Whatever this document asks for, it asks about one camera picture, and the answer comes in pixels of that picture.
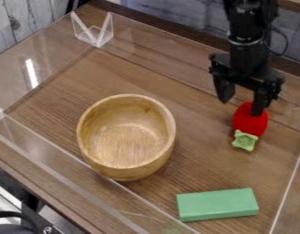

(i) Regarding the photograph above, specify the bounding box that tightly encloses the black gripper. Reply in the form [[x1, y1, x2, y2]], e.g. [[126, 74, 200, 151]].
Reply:
[[208, 53, 285, 117]]

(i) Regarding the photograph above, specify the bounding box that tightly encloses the red plush strawberry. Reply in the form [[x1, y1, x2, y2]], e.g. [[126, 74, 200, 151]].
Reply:
[[232, 102, 268, 152]]

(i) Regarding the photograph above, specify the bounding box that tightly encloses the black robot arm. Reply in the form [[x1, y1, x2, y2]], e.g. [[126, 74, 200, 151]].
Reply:
[[208, 0, 285, 117]]

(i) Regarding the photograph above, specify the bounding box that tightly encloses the wooden bowl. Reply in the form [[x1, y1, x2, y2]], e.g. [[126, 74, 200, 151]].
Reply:
[[77, 94, 177, 181]]

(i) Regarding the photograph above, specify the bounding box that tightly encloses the green rectangular block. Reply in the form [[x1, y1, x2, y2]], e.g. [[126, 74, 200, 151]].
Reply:
[[176, 188, 259, 222]]

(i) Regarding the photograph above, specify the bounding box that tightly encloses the clear acrylic corner bracket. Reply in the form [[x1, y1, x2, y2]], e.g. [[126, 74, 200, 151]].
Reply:
[[70, 12, 113, 48]]

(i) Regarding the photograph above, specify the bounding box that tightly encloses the black metal clamp bracket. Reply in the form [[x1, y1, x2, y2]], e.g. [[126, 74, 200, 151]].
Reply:
[[21, 204, 64, 234]]

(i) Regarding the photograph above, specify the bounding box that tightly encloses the black cable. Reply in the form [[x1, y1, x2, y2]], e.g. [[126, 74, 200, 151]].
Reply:
[[0, 209, 35, 234]]

